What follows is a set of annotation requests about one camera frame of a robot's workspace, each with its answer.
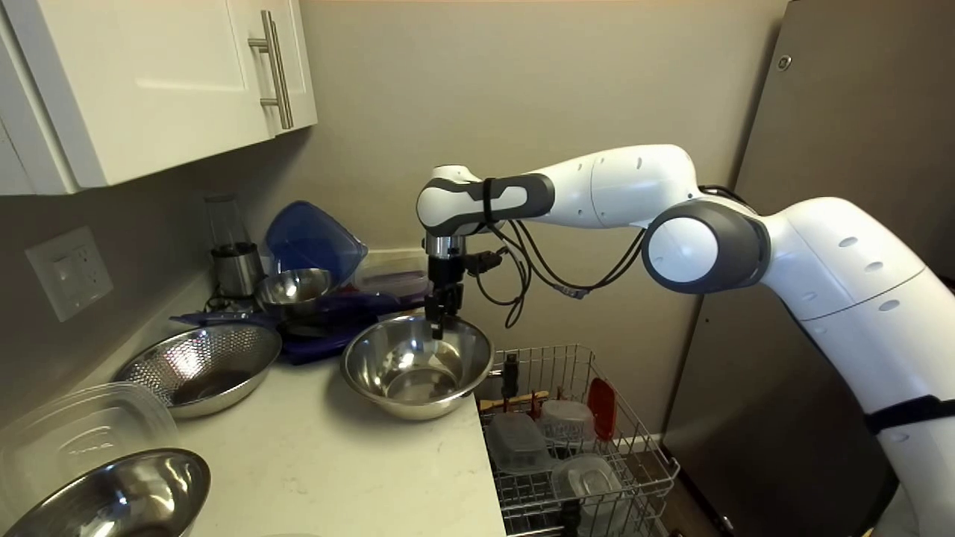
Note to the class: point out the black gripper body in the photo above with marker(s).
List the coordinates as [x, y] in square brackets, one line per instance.
[447, 265]

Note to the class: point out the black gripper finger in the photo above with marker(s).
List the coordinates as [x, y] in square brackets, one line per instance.
[457, 316]
[435, 320]

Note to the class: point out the large silver bowl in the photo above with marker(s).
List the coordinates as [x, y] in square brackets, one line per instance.
[415, 370]

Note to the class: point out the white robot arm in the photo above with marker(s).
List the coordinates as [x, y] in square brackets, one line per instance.
[877, 310]

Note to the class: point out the small silver bowl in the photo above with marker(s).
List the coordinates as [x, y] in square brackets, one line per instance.
[298, 287]

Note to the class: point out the white dishwasher rack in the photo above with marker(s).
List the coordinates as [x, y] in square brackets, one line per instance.
[592, 487]

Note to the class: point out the silver bowl front left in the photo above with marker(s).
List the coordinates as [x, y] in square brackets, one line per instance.
[148, 493]

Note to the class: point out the dark blue tray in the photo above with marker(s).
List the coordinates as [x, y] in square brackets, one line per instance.
[323, 329]

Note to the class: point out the clear container in rack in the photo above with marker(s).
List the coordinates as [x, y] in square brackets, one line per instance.
[518, 444]

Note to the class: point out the blue plastic container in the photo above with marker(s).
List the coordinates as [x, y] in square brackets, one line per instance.
[305, 235]

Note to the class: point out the metal cup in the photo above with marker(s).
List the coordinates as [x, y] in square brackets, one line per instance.
[236, 268]

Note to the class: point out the silver mesh colander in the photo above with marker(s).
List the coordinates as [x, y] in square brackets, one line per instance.
[204, 370]

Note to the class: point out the stainless steel refrigerator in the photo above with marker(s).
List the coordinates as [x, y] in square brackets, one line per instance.
[857, 100]

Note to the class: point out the clear plastic container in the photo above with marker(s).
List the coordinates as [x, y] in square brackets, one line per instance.
[75, 432]

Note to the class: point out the white upper cabinet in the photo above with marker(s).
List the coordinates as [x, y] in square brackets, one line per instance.
[98, 92]

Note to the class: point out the cabinet metal handle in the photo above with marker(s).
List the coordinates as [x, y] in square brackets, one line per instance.
[271, 47]

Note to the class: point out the white wall outlet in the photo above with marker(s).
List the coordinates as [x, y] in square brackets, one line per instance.
[69, 268]

